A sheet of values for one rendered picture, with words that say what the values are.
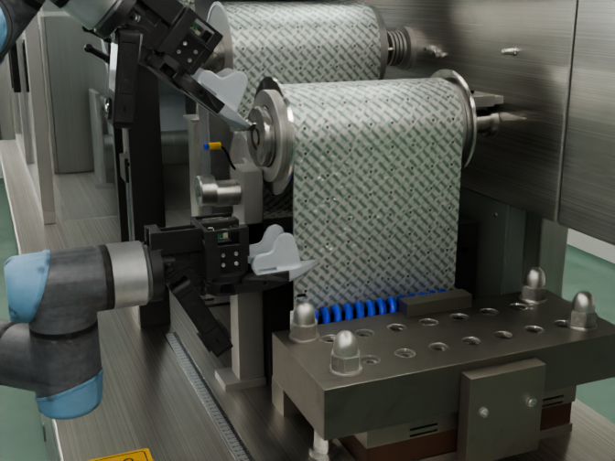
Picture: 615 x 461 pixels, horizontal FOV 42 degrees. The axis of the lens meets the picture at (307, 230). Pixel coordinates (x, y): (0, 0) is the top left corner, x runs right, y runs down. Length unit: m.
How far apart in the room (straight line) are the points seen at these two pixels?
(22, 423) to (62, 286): 2.12
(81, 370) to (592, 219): 0.62
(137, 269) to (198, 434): 0.24
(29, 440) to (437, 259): 2.03
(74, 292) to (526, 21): 0.65
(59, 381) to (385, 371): 0.36
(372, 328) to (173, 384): 0.31
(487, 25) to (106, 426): 0.74
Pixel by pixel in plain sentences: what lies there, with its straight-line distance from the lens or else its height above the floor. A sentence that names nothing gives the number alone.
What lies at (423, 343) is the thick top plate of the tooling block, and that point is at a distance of 0.95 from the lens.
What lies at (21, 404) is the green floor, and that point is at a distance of 3.13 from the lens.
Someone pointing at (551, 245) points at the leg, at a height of 1.02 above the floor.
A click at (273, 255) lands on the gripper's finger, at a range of 0.96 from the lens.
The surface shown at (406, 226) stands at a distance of 1.05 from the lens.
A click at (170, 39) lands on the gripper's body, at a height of 1.37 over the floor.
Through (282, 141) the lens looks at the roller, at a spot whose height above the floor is 1.25.
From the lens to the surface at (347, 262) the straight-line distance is 1.03.
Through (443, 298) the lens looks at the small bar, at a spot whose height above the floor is 1.05.
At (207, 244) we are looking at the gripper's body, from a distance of 0.92.
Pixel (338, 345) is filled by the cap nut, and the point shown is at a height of 1.06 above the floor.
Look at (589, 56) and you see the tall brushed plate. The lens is 1.01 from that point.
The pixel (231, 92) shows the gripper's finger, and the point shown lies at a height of 1.31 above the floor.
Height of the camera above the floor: 1.42
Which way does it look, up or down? 17 degrees down
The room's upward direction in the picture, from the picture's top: straight up
